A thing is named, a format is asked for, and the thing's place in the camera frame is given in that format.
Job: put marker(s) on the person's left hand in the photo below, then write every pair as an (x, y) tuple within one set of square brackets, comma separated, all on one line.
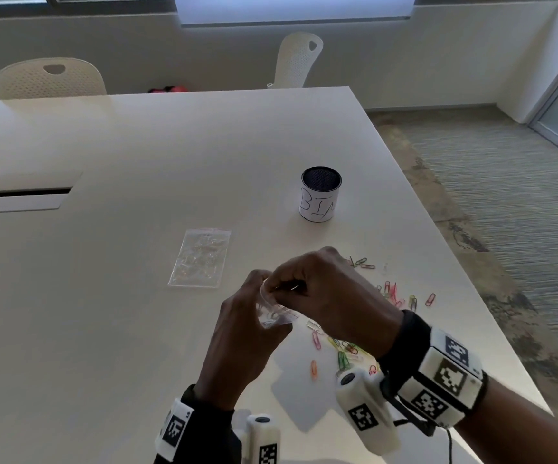
[(235, 352)]

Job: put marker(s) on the person's right hand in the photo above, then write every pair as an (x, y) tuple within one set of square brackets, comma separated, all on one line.
[(341, 299)]

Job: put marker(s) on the smooth clear plastic bag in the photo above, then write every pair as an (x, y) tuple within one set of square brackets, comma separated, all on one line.
[(276, 317)]

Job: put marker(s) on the pile of colourful paper clips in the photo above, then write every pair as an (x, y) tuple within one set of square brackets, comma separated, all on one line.
[(342, 359)]

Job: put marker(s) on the white paper cup black rim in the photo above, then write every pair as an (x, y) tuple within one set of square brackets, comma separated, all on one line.
[(318, 207)]

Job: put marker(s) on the crinkled clear plastic bag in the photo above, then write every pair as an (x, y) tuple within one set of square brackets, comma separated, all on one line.
[(199, 258)]

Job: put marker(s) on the marker-tagged black wristband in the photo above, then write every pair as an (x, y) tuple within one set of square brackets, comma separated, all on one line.
[(438, 376), (201, 430)]

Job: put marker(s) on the white table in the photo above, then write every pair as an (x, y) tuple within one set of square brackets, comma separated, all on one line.
[(163, 140)]

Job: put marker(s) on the white perforated chair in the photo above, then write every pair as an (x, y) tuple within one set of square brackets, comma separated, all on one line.
[(293, 62), (52, 84)]

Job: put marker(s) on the white roller blind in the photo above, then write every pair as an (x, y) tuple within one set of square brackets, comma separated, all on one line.
[(293, 9)]

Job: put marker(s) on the white cylindrical wrist camera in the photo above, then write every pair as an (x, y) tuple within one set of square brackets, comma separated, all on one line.
[(262, 439), (366, 415)]

